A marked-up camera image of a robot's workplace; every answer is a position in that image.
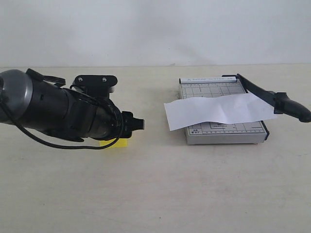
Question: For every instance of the grey paper cutter base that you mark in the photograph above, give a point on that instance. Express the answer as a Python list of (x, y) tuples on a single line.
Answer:
[(218, 133)]

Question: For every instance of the white paper sheet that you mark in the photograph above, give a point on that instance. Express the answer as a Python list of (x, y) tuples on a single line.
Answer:
[(230, 109)]

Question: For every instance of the black cutter blade arm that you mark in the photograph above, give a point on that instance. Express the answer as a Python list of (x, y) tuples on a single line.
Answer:
[(280, 101)]

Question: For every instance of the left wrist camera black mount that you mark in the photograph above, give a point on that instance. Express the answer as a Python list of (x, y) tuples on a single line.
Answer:
[(97, 86)]

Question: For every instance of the yellow cube block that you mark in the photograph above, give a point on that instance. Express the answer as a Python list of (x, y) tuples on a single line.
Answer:
[(121, 143)]

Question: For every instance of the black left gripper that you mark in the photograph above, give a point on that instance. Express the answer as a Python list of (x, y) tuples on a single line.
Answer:
[(94, 115)]

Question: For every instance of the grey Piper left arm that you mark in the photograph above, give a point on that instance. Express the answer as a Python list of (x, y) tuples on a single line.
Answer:
[(35, 101)]

